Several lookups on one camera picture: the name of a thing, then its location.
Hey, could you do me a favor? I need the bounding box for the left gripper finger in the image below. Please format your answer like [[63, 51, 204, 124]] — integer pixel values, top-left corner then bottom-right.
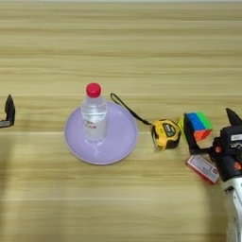
[[0, 94, 16, 129]]

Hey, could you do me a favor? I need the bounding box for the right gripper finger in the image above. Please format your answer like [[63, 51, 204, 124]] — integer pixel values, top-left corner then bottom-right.
[[225, 107, 242, 128], [182, 112, 217, 156]]

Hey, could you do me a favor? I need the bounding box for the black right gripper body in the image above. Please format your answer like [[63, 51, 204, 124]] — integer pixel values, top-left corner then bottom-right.
[[213, 141, 242, 183]]

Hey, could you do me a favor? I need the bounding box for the small red white card box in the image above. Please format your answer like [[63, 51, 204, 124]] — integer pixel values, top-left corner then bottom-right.
[[185, 153, 221, 185]]

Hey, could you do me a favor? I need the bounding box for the clear bottle with red cap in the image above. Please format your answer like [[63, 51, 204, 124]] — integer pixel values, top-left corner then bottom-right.
[[80, 82, 109, 144]]

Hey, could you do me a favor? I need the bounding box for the colourful puzzle cube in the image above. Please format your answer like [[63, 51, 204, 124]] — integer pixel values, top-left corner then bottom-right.
[[177, 111, 214, 142]]

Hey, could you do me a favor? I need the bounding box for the yellow black tape measure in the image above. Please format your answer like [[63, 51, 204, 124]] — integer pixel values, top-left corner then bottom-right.
[[110, 93, 183, 151]]

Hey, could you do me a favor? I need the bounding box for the round purple plate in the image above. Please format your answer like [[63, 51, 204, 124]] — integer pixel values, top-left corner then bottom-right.
[[63, 100, 139, 165]]

